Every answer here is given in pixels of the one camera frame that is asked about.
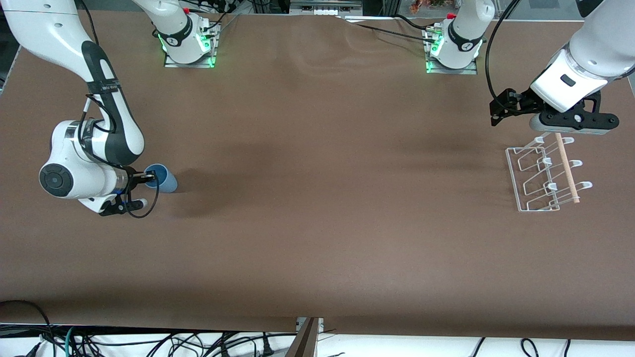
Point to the orange background object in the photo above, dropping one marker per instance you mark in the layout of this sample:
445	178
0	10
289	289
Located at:
426	5

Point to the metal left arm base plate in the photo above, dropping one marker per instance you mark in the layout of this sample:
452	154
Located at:
436	70

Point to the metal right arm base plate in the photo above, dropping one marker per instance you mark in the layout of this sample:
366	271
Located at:
171	63

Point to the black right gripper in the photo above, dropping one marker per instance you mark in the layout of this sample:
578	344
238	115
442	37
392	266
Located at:
130	175

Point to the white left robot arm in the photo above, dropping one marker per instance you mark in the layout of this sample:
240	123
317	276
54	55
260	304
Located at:
590	54

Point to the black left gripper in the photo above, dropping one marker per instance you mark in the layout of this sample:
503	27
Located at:
522	103

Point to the blue plastic cup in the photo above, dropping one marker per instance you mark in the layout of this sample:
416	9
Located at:
167	181

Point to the wooden rack rod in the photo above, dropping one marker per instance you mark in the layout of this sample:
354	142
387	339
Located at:
568	171

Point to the white power strip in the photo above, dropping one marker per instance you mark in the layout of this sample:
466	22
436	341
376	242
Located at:
325	6

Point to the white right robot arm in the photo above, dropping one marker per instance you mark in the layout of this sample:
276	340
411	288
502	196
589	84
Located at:
114	124

